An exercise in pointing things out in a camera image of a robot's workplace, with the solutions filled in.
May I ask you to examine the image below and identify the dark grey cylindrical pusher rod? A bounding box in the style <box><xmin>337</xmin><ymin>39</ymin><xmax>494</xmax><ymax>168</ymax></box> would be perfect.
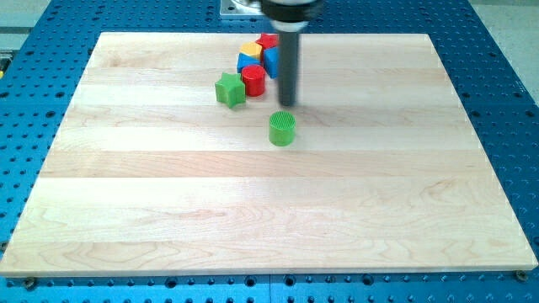
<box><xmin>278</xmin><ymin>31</ymin><xmax>299</xmax><ymax>107</ymax></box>

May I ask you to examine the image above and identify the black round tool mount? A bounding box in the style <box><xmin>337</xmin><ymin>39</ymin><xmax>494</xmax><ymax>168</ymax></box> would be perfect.
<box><xmin>260</xmin><ymin>0</ymin><xmax>323</xmax><ymax>33</ymax></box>

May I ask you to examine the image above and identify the green cylinder block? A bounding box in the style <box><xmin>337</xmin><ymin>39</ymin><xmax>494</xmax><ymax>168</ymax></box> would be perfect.
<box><xmin>269</xmin><ymin>111</ymin><xmax>296</xmax><ymax>146</ymax></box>

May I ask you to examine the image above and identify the red star block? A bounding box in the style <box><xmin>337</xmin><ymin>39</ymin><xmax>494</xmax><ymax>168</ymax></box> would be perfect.
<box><xmin>255</xmin><ymin>33</ymin><xmax>279</xmax><ymax>51</ymax></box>

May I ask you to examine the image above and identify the blue cube block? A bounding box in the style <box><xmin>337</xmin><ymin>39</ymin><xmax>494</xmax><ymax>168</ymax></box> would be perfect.
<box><xmin>264</xmin><ymin>47</ymin><xmax>279</xmax><ymax>79</ymax></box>

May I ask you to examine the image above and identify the yellow hexagon block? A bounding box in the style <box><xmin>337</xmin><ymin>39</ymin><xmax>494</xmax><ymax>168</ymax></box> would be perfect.
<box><xmin>239</xmin><ymin>41</ymin><xmax>263</xmax><ymax>61</ymax></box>

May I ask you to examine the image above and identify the red cylinder block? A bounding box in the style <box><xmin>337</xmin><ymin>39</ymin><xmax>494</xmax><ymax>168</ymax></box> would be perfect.
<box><xmin>241</xmin><ymin>65</ymin><xmax>265</xmax><ymax>97</ymax></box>

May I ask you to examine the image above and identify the blue block under yellow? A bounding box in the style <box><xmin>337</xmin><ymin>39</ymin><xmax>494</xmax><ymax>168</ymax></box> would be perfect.
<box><xmin>237</xmin><ymin>53</ymin><xmax>262</xmax><ymax>73</ymax></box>

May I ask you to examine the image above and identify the green star block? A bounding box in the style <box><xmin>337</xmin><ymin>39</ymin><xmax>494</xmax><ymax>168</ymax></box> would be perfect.
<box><xmin>215</xmin><ymin>72</ymin><xmax>246</xmax><ymax>109</ymax></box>

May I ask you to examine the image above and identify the light wooden board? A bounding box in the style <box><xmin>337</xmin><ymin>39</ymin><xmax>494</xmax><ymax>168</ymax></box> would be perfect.
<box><xmin>1</xmin><ymin>32</ymin><xmax>537</xmax><ymax>277</ymax></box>

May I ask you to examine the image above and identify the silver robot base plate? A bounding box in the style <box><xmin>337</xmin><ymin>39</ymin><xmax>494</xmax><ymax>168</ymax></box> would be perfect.
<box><xmin>219</xmin><ymin>0</ymin><xmax>262</xmax><ymax>18</ymax></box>

